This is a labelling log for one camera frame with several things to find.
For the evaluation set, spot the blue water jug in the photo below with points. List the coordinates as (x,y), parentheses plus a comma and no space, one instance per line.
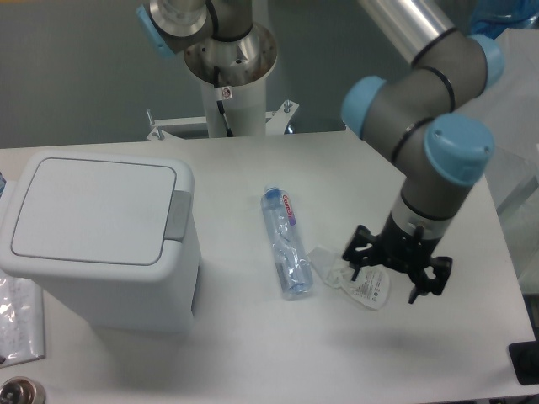
(492,18)

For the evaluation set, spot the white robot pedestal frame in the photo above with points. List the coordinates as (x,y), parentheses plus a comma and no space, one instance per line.
(229,111)

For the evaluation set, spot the white push-lid trash can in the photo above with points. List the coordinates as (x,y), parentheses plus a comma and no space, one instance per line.
(112,237)

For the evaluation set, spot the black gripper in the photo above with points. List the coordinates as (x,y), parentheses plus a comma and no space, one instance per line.
(405,245)

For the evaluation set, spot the black device at table edge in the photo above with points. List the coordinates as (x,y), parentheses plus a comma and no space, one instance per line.
(524,357)

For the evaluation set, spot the round metal connector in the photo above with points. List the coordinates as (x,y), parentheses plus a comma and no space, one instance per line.
(22,390)

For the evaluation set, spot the clear bag with papers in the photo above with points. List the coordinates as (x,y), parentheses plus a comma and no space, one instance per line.
(22,321)

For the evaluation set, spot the crumpled clear plastic wrapper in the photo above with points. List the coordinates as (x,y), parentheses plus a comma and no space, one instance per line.
(370,288)

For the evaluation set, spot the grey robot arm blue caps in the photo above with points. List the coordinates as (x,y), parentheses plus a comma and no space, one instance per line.
(413,123)

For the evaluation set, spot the crushed clear plastic bottle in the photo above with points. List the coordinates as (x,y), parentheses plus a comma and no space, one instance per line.
(292,265)

